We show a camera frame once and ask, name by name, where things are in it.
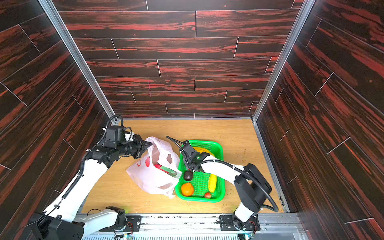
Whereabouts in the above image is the small yellow banana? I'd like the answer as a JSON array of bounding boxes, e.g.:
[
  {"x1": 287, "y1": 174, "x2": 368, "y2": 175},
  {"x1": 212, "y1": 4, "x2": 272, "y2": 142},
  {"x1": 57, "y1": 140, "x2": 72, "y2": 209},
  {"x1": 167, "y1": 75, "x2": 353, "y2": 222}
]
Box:
[{"x1": 208, "y1": 174, "x2": 218, "y2": 193}]

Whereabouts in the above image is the green plastic basket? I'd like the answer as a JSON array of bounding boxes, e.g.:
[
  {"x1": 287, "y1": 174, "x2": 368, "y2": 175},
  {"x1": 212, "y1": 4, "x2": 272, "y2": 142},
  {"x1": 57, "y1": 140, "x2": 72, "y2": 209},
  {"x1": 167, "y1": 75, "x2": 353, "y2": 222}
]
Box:
[{"x1": 175, "y1": 140, "x2": 226, "y2": 203}]

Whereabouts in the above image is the pink dragon fruit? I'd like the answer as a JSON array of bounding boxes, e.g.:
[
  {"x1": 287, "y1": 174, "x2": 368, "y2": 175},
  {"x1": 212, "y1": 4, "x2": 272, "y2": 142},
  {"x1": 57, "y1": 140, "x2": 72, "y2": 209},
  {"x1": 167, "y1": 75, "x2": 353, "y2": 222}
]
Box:
[{"x1": 154, "y1": 164, "x2": 181, "y2": 178}]

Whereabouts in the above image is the aluminium corner post right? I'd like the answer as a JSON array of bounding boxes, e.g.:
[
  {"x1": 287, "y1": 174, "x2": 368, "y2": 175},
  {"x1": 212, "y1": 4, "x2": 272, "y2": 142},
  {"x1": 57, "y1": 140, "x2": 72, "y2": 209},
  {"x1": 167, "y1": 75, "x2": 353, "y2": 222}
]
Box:
[{"x1": 252, "y1": 0, "x2": 316, "y2": 127}]

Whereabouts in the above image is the orange fake fruit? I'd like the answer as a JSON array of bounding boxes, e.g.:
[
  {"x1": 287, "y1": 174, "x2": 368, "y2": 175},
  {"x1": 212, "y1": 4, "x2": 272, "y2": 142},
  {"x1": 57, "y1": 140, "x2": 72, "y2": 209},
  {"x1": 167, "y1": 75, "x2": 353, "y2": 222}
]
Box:
[{"x1": 181, "y1": 183, "x2": 194, "y2": 197}]

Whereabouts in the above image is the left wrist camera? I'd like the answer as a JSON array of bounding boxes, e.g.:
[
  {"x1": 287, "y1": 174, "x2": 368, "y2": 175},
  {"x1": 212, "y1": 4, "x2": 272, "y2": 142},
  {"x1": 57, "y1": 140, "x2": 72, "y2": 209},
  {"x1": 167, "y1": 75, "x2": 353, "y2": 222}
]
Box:
[{"x1": 104, "y1": 125, "x2": 133, "y2": 142}]

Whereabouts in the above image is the dark purple fruit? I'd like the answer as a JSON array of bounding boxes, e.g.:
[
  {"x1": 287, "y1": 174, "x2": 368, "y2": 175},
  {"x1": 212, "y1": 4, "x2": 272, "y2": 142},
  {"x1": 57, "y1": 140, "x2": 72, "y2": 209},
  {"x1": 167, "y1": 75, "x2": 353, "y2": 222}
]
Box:
[{"x1": 183, "y1": 171, "x2": 194, "y2": 182}]

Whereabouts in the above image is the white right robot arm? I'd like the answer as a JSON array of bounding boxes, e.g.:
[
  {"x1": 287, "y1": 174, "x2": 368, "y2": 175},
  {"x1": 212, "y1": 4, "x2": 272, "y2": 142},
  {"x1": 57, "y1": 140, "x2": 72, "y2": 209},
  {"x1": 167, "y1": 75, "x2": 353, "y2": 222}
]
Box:
[{"x1": 179, "y1": 141, "x2": 279, "y2": 231}]

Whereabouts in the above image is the aluminium corner post left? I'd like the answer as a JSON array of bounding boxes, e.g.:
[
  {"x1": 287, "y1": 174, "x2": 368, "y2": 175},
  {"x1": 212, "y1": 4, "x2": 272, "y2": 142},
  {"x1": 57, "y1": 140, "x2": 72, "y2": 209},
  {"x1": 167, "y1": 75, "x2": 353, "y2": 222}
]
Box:
[{"x1": 38, "y1": 0, "x2": 115, "y2": 117}]

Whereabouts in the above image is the metal base rail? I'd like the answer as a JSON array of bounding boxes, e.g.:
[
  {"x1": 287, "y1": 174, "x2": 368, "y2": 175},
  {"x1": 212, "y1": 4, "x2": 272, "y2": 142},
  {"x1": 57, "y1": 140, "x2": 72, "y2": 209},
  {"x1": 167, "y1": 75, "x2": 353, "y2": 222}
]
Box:
[{"x1": 85, "y1": 214, "x2": 309, "y2": 240}]

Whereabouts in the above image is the aluminium corner post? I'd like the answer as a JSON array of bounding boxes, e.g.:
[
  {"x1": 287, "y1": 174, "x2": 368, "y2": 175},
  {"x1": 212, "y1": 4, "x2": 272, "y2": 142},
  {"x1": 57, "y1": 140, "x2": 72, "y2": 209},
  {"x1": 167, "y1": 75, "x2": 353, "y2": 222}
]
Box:
[
  {"x1": 38, "y1": 0, "x2": 115, "y2": 117},
  {"x1": 252, "y1": 0, "x2": 316, "y2": 127}
]

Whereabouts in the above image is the pink printed plastic bag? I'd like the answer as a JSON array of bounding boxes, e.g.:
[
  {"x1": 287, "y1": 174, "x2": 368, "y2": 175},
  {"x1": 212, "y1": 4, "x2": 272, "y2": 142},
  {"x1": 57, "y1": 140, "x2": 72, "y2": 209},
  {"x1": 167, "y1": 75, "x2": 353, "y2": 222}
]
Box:
[{"x1": 126, "y1": 137, "x2": 182, "y2": 199}]

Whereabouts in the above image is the yellow banana bunch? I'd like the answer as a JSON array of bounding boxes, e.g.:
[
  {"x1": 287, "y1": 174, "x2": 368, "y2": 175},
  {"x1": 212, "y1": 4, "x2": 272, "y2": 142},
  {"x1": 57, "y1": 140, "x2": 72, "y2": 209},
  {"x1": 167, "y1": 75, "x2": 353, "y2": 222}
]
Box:
[{"x1": 193, "y1": 147, "x2": 215, "y2": 157}]

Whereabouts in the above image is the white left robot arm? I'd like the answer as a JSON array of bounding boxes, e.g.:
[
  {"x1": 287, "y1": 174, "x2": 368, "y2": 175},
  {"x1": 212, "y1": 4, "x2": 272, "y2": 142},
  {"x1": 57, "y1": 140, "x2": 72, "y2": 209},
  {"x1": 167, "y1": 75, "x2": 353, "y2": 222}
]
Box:
[{"x1": 28, "y1": 135, "x2": 152, "y2": 240}]

